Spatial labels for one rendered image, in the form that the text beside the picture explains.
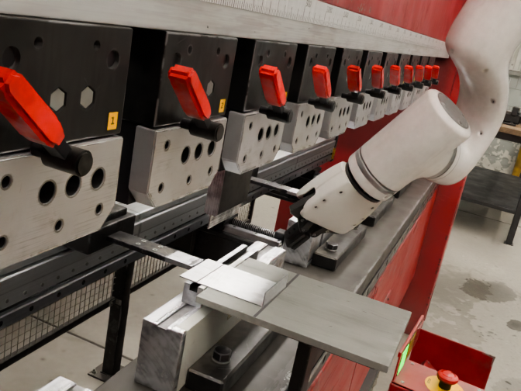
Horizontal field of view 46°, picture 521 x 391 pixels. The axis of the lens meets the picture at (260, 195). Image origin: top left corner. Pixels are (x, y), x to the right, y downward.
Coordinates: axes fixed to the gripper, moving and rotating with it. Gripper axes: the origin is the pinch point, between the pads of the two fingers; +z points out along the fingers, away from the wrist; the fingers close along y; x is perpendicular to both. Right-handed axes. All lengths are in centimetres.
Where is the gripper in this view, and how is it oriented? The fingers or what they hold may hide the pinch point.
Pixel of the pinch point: (296, 234)
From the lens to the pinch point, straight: 99.5
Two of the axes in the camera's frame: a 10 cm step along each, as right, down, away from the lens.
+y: -7.7, -3.5, -5.3
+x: 1.1, 7.5, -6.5
